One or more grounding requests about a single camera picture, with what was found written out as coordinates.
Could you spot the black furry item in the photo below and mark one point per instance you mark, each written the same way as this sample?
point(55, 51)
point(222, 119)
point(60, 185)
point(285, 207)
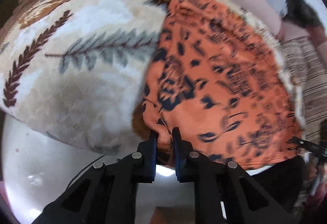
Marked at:
point(301, 14)

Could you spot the orange black floral garment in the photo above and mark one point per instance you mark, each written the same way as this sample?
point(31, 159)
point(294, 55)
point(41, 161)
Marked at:
point(216, 79)

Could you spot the beige leaf print blanket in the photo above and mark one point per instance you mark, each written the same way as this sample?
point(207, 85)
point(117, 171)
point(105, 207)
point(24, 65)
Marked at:
point(74, 70)

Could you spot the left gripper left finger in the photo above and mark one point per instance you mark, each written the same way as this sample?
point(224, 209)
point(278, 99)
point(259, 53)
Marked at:
point(105, 193)

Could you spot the striped brown cushion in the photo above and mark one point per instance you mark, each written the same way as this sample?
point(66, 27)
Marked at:
point(305, 65)

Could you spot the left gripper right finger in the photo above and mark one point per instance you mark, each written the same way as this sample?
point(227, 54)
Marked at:
point(224, 193)

